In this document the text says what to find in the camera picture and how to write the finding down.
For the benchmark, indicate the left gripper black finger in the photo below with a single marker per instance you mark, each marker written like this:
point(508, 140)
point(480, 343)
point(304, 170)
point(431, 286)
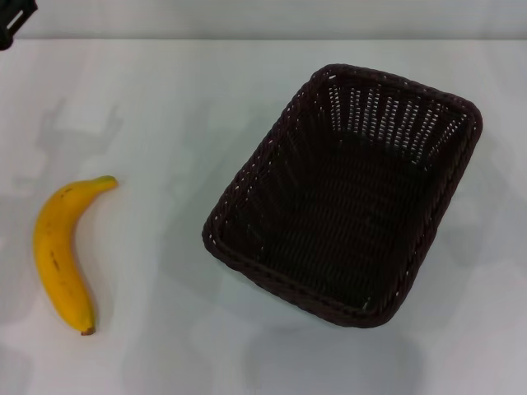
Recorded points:
point(5, 39)

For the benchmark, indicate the yellow banana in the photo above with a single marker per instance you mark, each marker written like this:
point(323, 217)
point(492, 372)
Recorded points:
point(53, 247)

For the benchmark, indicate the dark brown woven basket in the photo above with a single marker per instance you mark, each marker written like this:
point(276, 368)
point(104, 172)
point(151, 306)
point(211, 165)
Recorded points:
point(329, 230)

